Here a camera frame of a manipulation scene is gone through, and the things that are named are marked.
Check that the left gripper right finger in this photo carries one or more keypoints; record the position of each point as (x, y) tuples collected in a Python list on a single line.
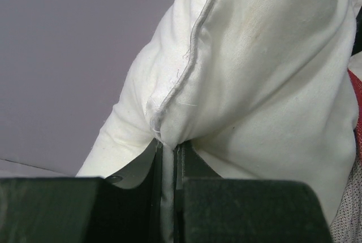
[(210, 208)]

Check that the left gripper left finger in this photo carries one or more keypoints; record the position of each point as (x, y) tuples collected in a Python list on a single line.
[(124, 207)]

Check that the white pillow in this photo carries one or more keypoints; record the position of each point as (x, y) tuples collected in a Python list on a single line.
[(261, 88)]

